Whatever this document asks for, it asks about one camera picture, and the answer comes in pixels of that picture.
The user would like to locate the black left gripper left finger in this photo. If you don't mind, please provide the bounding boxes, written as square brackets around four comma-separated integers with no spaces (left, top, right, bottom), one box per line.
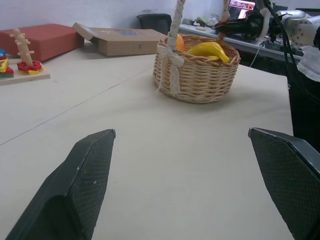
[4,128,117,240]

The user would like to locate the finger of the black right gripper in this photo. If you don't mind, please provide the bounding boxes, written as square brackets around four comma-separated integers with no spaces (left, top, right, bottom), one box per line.
[221,20,249,27]
[215,25,249,34]

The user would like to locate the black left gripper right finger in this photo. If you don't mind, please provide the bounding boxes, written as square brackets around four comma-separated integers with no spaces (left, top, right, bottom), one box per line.
[247,127,320,240]

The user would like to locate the laptop screen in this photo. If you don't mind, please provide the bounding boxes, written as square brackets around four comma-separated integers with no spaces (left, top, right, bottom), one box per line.
[228,0,256,20]

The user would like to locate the yellow banana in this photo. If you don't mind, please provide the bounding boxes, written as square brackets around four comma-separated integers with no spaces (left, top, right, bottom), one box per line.
[186,41,230,64]

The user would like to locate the orange fruit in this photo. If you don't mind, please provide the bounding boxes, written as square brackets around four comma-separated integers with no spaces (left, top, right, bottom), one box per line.
[175,34,186,52]

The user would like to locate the white cloth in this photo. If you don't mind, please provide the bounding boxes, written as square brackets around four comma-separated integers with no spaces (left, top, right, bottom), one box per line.
[296,46,320,81]

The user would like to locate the black bin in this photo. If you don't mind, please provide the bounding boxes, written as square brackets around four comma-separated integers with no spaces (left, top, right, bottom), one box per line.
[136,13,173,36]

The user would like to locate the brown cardboard box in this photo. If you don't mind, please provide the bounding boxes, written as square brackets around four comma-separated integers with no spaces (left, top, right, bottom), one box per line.
[72,22,168,57]

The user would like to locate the red toy shape piece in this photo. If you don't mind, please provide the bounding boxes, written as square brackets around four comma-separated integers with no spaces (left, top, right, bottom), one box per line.
[16,60,42,73]

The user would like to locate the stacked colourful toy shapes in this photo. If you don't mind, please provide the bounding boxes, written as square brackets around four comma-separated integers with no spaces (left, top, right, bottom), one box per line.
[0,49,15,78]

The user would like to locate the wooden peg toy board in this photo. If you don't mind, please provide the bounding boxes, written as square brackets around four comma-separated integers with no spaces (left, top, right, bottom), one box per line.
[0,28,51,86]

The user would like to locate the red flat box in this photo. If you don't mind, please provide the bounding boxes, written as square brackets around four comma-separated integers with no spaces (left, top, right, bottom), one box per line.
[0,23,85,63]

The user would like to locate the thin white cable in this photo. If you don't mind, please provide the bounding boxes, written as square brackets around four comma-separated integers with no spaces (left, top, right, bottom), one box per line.
[249,44,264,68]

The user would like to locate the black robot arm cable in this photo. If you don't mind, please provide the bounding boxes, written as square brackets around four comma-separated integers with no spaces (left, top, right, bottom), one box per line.
[262,0,305,83]

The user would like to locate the wicker basket with lace handle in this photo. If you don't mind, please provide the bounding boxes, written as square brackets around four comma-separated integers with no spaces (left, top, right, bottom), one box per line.
[152,0,242,104]

